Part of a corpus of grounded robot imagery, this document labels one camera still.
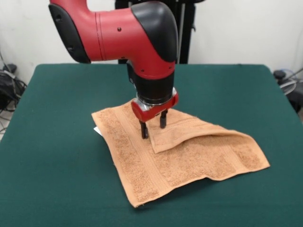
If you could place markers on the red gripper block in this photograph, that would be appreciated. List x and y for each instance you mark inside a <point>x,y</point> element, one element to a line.
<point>146,114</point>

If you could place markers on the tan terry towel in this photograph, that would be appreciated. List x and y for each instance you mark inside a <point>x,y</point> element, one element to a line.
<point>189,160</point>

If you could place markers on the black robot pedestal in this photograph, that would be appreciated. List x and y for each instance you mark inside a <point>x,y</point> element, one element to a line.
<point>184,30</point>

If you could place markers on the black plug adapter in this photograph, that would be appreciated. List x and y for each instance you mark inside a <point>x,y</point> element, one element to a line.
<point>10,68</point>

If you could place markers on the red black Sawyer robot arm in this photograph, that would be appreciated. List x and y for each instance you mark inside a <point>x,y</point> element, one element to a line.
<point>118,35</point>

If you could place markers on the dark green table cloth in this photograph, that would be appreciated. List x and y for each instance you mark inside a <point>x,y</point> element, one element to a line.
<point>59,142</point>

